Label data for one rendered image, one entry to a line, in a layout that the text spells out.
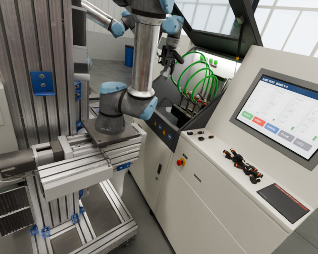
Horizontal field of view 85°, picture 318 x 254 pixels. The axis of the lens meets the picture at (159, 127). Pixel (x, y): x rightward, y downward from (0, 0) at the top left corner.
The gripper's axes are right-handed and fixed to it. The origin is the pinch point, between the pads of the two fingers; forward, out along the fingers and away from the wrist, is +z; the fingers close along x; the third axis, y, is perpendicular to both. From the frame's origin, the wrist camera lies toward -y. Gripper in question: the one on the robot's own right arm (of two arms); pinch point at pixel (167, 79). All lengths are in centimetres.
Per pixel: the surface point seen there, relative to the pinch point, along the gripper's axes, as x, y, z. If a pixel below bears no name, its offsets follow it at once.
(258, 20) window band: -217, -395, -97
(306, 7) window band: -132, -406, -130
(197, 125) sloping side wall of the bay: 23.0, -17.0, 24.0
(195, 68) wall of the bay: -36, -57, -2
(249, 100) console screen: 41, -32, -2
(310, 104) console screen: 67, -34, -11
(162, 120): 1.8, -3.0, 30.3
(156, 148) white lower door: 2, -3, 57
